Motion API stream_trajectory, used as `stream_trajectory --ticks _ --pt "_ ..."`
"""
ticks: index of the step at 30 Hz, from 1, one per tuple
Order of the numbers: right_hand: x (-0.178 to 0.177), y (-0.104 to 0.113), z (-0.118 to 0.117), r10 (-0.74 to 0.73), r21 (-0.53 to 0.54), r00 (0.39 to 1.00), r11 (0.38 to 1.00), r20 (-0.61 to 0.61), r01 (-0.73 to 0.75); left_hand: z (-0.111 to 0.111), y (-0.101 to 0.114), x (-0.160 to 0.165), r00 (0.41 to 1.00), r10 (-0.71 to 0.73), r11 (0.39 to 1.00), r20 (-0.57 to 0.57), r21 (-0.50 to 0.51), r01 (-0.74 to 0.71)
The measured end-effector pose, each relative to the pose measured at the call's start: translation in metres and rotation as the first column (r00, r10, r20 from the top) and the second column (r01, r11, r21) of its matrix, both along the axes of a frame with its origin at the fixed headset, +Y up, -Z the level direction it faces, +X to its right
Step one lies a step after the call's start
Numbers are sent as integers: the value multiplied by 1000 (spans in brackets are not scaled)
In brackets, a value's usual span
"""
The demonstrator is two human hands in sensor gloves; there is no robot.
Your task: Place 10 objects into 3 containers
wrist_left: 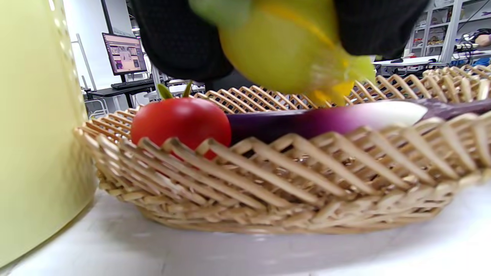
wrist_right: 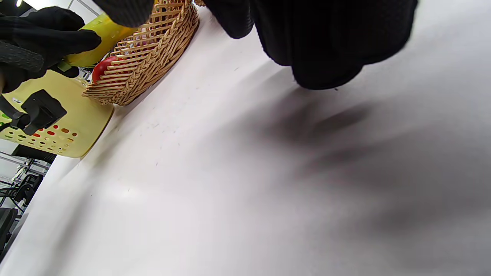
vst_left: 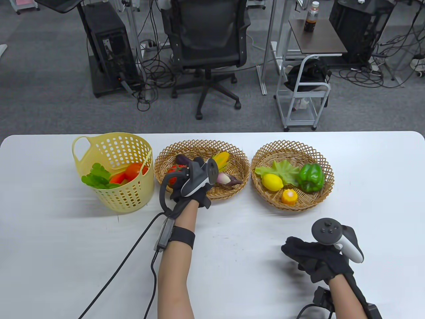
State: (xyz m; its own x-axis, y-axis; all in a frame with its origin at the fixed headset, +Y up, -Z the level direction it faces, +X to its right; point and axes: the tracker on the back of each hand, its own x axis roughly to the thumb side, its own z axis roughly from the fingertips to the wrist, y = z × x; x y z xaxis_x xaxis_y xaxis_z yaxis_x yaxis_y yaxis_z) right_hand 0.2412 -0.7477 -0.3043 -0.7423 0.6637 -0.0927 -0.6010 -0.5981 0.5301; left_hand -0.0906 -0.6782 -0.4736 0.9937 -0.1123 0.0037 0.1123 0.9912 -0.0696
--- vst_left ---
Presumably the grey left hand controller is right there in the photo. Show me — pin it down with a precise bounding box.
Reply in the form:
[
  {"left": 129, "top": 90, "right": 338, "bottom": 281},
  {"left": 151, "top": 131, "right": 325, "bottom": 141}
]
[{"left": 180, "top": 158, "right": 220, "bottom": 197}]

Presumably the light green toy lettuce leaf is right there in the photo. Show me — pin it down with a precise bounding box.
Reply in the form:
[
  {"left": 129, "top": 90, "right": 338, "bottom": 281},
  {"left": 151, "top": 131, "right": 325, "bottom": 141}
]
[{"left": 254, "top": 159, "right": 302, "bottom": 187}]

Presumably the yellow toy lemon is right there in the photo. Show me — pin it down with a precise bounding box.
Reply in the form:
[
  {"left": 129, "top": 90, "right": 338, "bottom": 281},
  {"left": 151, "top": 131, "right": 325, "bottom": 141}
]
[{"left": 262, "top": 173, "right": 284, "bottom": 192}]

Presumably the black left wrist strap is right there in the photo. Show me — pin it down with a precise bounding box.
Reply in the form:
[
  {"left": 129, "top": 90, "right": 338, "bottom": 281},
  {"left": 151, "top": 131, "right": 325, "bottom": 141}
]
[{"left": 169, "top": 226, "right": 196, "bottom": 249}]

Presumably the black computer tower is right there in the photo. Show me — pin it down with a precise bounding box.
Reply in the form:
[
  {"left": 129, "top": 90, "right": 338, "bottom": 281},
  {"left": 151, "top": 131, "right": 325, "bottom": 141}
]
[
  {"left": 328, "top": 0, "right": 396, "bottom": 64},
  {"left": 77, "top": 3, "right": 140, "bottom": 99}
]

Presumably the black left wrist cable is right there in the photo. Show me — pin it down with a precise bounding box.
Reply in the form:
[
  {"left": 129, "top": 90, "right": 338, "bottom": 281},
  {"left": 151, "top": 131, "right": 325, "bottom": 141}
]
[{"left": 78, "top": 213, "right": 166, "bottom": 319}]

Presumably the grey right hand controller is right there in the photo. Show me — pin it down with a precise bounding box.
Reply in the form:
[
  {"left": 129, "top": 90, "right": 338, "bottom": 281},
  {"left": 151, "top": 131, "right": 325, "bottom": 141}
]
[{"left": 311, "top": 218, "right": 365, "bottom": 265}]

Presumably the small brown side table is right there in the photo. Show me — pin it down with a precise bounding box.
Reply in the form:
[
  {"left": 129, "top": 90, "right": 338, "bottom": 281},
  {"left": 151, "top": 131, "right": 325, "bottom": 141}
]
[{"left": 288, "top": 18, "right": 348, "bottom": 55}]

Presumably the small red toy tomato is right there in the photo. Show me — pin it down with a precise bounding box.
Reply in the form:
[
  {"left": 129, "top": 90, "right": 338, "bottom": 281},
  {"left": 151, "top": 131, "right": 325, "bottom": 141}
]
[{"left": 167, "top": 165, "right": 180, "bottom": 186}]

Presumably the person's left hand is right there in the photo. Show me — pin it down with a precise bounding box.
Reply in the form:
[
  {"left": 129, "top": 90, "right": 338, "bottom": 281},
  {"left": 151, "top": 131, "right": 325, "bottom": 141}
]
[{"left": 169, "top": 157, "right": 213, "bottom": 217}]

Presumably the green toy lettuce bunch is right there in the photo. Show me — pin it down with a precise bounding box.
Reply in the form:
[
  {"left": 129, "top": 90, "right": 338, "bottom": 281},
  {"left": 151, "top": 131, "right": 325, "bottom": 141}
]
[{"left": 81, "top": 162, "right": 121, "bottom": 189}]

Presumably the person's right forearm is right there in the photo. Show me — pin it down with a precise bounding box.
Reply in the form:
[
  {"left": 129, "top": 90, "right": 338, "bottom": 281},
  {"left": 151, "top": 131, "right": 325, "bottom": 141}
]
[{"left": 328, "top": 270, "right": 370, "bottom": 319}]

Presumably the white metal cart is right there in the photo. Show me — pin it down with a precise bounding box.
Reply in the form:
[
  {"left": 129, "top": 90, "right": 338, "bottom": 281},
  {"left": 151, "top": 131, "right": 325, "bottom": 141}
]
[{"left": 275, "top": 54, "right": 332, "bottom": 132}]

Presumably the pink purple toy bulb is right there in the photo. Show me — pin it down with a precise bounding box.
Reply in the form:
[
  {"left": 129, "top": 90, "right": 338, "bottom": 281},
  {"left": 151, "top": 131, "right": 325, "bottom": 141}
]
[{"left": 216, "top": 172, "right": 243, "bottom": 186}]

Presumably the dark drink bottle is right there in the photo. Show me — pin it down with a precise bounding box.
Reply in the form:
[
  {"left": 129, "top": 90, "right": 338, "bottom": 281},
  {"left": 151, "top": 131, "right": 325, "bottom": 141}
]
[{"left": 303, "top": 1, "right": 320, "bottom": 33}]

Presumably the black office chair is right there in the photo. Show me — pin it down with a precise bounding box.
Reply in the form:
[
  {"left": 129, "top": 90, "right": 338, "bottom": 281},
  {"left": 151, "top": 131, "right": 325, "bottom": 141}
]
[{"left": 161, "top": 0, "right": 251, "bottom": 120}]

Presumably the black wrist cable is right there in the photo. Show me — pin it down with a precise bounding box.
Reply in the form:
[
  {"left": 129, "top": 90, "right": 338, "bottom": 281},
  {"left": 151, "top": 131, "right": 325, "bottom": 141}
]
[
  {"left": 78, "top": 213, "right": 166, "bottom": 319},
  {"left": 295, "top": 303, "right": 320, "bottom": 319}
]

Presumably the black bag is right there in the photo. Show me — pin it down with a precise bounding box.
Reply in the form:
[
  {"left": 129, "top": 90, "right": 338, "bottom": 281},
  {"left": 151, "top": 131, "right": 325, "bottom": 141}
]
[{"left": 284, "top": 59, "right": 330, "bottom": 93}]

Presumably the white desk frame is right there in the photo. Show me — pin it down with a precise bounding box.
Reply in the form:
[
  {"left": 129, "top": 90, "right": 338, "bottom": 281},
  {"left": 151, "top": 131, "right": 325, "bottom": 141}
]
[{"left": 257, "top": 0, "right": 290, "bottom": 96}]

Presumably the green toy bell pepper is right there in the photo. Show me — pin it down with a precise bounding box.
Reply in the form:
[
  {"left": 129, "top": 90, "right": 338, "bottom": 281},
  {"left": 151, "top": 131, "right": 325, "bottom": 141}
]
[{"left": 297, "top": 163, "right": 325, "bottom": 193}]

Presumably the grey hand controller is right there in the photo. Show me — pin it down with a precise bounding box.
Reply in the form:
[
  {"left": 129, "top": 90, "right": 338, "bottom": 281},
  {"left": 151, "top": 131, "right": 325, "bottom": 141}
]
[
  {"left": 180, "top": 158, "right": 220, "bottom": 197},
  {"left": 311, "top": 218, "right": 365, "bottom": 265}
]

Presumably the round wicker basket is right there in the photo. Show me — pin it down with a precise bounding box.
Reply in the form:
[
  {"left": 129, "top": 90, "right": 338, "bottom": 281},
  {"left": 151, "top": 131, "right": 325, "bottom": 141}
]
[
  {"left": 251, "top": 140, "right": 335, "bottom": 211},
  {"left": 154, "top": 140, "right": 250, "bottom": 201}
]

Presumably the tangle of black floor cables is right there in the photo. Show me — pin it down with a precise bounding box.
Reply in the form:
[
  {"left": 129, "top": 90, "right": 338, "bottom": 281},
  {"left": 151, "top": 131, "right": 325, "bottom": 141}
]
[
  {"left": 132, "top": 0, "right": 177, "bottom": 112},
  {"left": 331, "top": 40, "right": 425, "bottom": 89}
]

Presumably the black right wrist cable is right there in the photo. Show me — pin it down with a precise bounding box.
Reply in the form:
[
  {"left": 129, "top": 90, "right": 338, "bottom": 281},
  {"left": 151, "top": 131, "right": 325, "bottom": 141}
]
[{"left": 295, "top": 303, "right": 320, "bottom": 319}]

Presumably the white power strip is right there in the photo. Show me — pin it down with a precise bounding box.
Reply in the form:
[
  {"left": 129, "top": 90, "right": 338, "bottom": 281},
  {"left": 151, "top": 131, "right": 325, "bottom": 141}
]
[{"left": 139, "top": 40, "right": 164, "bottom": 51}]

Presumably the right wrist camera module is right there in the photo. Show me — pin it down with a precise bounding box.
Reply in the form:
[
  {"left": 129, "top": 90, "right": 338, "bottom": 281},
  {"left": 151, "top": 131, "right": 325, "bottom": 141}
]
[{"left": 312, "top": 286, "right": 335, "bottom": 313}]

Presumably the person's left forearm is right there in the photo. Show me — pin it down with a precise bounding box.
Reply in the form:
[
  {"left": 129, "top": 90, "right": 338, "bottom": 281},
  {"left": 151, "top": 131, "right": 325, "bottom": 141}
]
[{"left": 156, "top": 201, "right": 199, "bottom": 319}]

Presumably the yellow plastic perforated basket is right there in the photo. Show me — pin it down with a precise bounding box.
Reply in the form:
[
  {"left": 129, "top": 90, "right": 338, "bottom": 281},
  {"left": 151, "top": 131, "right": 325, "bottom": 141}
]
[{"left": 72, "top": 132, "right": 155, "bottom": 214}]

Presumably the person's right hand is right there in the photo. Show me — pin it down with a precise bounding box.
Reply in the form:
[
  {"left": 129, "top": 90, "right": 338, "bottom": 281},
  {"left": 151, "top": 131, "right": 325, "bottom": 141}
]
[{"left": 281, "top": 236, "right": 354, "bottom": 285}]

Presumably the orange-red toy tomato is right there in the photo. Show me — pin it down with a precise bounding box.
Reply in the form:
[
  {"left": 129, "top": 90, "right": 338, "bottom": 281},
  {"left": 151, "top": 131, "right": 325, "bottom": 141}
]
[{"left": 125, "top": 162, "right": 148, "bottom": 181}]

